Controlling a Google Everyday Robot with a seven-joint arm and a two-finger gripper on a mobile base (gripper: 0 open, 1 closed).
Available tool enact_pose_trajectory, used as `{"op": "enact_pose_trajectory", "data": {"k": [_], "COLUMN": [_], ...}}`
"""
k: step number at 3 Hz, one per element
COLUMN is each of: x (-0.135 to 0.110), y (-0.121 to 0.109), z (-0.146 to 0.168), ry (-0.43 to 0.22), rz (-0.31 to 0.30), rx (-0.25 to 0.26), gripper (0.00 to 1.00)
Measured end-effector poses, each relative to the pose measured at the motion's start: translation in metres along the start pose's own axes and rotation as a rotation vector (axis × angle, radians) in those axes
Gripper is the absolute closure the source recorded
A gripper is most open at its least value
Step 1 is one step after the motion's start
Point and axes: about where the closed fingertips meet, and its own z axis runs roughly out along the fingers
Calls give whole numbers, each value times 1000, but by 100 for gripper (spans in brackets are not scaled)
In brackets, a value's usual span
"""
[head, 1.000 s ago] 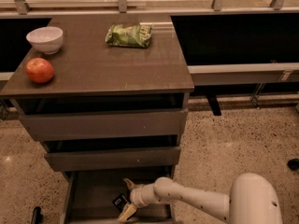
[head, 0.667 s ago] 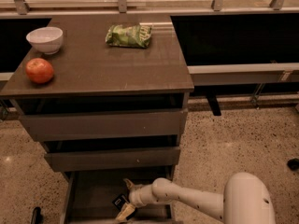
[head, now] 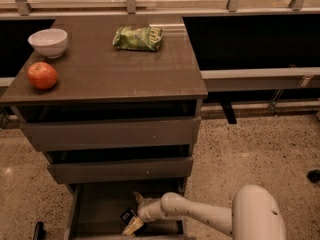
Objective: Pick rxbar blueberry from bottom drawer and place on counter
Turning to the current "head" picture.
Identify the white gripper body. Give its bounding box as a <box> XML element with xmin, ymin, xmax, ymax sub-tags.
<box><xmin>137</xmin><ymin>198</ymin><xmax>164</xmax><ymax>222</ymax></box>

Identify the grey top drawer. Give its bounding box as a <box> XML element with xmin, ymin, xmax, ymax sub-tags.
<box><xmin>21</xmin><ymin>117</ymin><xmax>200</xmax><ymax>152</ymax></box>

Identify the green chip bag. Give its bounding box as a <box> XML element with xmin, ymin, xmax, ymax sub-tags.
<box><xmin>113</xmin><ymin>26</ymin><xmax>163</xmax><ymax>52</ymax></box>

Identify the grey middle drawer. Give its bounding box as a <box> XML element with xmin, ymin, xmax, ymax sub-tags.
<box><xmin>48</xmin><ymin>157</ymin><xmax>193</xmax><ymax>184</ymax></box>

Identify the black object right floor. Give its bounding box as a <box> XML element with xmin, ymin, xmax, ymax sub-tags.
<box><xmin>307</xmin><ymin>170</ymin><xmax>320</xmax><ymax>183</ymax></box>

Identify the black object bottom left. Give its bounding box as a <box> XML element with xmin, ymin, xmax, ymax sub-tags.
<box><xmin>32</xmin><ymin>222</ymin><xmax>45</xmax><ymax>240</ymax></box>

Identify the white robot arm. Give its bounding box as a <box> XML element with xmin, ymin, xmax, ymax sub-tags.
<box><xmin>123</xmin><ymin>185</ymin><xmax>287</xmax><ymax>240</ymax></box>

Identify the white ceramic bowl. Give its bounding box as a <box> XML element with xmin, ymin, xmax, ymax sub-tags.
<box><xmin>28</xmin><ymin>28</ymin><xmax>68</xmax><ymax>58</ymax></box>

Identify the grey drawer cabinet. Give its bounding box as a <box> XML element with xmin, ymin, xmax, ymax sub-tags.
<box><xmin>1</xmin><ymin>15</ymin><xmax>207</xmax><ymax>240</ymax></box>

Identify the grey open bottom drawer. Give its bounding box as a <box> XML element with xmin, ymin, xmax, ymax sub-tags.
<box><xmin>63</xmin><ymin>179</ymin><xmax>195</xmax><ymax>240</ymax></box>

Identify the red apple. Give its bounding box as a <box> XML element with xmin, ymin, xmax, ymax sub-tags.
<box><xmin>27</xmin><ymin>62</ymin><xmax>58</xmax><ymax>90</ymax></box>

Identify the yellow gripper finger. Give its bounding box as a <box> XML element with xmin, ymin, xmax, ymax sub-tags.
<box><xmin>133</xmin><ymin>191</ymin><xmax>144</xmax><ymax>204</ymax></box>
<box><xmin>122</xmin><ymin>217</ymin><xmax>145</xmax><ymax>236</ymax></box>

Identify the long grey bench ledge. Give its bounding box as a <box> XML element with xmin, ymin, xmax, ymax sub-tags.
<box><xmin>5</xmin><ymin>67</ymin><xmax>319</xmax><ymax>100</ymax></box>

